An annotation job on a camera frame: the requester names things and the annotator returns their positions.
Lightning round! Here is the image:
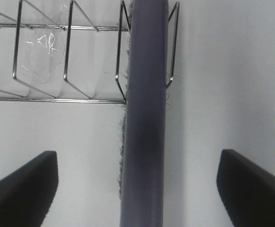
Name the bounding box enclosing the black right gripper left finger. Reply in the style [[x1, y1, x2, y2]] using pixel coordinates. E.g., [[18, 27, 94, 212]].
[[0, 151, 59, 227]]

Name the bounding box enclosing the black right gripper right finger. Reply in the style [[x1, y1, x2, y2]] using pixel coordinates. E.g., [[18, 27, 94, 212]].
[[216, 149, 275, 227]]

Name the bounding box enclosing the metal wire dish rack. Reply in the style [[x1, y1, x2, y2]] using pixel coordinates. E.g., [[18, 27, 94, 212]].
[[0, 0, 180, 105]]

